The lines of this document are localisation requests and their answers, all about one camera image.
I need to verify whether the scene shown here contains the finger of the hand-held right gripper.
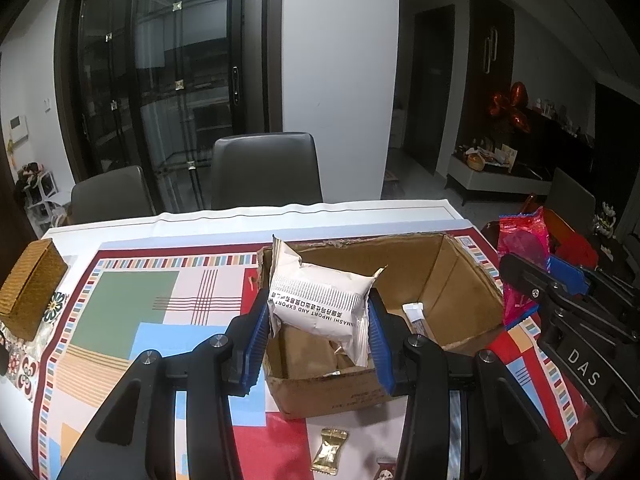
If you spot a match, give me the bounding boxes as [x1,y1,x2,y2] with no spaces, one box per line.
[546,254,640,322]
[499,252,640,357]

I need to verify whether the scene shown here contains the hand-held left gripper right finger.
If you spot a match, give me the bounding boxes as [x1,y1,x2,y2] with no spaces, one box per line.
[366,291,581,480]

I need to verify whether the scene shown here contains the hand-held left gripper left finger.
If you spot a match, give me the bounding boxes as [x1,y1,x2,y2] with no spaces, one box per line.
[56,287,273,480]

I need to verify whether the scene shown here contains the pink snack packet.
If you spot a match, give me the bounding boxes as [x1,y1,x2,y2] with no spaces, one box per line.
[497,206,551,331]

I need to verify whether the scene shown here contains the white snack packet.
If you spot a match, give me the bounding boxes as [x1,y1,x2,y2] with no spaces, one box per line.
[268,234,388,367]

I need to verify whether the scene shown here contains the brown cardboard box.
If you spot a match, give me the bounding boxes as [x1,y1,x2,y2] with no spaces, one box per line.
[256,232,506,420]

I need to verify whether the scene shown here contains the gold candy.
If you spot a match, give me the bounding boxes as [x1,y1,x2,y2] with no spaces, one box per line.
[310,427,349,475]

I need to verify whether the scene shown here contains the dark candy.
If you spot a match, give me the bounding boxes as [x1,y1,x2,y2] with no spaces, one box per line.
[375,456,401,480]

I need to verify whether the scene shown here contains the person's right hand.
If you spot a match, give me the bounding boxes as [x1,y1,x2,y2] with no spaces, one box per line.
[570,405,640,480]

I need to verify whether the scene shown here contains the red cloth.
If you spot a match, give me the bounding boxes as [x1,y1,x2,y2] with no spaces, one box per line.
[555,232,599,269]

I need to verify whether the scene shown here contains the red-brown wooden chair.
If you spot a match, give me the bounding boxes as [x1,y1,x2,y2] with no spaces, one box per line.
[480,194,599,271]

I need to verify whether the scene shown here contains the small white stick packet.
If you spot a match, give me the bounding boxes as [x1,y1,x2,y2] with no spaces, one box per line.
[402,302,431,336]

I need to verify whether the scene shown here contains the flower ornament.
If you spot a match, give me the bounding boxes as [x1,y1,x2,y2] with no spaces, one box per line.
[592,201,618,238]

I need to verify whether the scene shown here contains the grey upholstered chair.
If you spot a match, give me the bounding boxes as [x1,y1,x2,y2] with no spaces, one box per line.
[545,167,597,236]

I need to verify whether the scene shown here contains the white low cabinet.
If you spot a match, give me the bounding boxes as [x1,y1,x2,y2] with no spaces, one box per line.
[445,152,553,206]

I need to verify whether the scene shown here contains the black sideboard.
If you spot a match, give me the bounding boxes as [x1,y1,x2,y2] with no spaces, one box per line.
[520,107,596,186]

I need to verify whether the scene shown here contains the colourful patterned tablecloth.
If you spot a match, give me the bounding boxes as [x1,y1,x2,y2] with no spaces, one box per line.
[30,230,588,480]
[0,199,473,461]

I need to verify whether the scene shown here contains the red heart balloons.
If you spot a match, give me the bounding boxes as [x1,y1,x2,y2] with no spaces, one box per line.
[487,81,532,134]

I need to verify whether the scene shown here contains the dark leather dining chair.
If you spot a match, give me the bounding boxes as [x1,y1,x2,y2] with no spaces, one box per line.
[210,132,324,211]

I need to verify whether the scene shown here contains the grey dining chair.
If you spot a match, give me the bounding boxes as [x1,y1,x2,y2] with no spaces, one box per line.
[70,165,157,225]

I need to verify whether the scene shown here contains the dark interior door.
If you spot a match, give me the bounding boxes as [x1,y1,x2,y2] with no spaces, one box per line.
[402,5,456,176]

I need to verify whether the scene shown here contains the tall dark cabinet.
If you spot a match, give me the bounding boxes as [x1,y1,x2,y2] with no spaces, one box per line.
[460,0,516,146]

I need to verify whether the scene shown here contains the floral patterned mat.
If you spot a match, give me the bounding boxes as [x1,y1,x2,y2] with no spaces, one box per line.
[0,290,68,401]

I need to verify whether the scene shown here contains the woven wicker box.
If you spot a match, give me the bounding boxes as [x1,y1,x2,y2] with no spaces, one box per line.
[0,238,69,342]

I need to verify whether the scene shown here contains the white shelf rack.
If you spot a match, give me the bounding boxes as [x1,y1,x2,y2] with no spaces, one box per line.
[14,162,68,233]

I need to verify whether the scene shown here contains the glass sliding door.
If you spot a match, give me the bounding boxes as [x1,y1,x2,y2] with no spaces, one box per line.
[54,0,283,213]

